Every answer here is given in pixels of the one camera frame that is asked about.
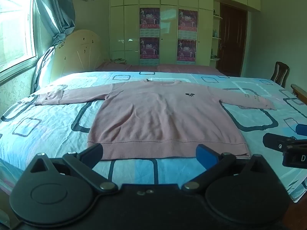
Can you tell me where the dark wooden door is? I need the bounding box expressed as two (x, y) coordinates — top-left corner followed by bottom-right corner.
(215, 2), (248, 77)

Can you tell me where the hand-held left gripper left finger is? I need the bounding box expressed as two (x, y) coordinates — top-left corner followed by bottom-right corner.
(30, 143), (118, 194)

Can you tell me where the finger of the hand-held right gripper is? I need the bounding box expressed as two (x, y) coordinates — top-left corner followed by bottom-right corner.
(295, 124), (307, 136)
(263, 133), (299, 153)

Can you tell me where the blue-grey curtain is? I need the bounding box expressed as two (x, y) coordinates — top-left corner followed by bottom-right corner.
(30, 0), (76, 90)

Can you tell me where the corner shelf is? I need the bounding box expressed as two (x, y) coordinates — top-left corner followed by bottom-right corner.
(212, 8), (223, 61)

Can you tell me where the cream headboard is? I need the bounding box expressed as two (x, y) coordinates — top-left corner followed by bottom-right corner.
(51, 29), (109, 77)

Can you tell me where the wooden chair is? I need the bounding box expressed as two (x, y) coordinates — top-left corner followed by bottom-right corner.
(270, 61), (290, 88)

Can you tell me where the bed with patterned sheet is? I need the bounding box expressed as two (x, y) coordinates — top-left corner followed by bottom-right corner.
(0, 71), (307, 203)

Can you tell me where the pink sweater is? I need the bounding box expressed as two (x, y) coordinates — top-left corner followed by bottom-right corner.
(34, 79), (277, 161)

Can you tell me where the window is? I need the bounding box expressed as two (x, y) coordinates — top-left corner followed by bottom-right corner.
(0, 0), (40, 78)

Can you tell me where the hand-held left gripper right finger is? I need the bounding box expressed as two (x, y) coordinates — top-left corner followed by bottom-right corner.
(182, 144), (274, 192)

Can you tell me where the wooden furniture piece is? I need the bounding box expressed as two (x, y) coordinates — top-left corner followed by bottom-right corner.
(290, 84), (307, 99)

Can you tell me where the pink wall poster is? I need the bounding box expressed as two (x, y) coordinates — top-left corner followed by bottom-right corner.
(178, 9), (198, 31)
(139, 37), (160, 65)
(177, 39), (197, 62)
(139, 7), (161, 29)

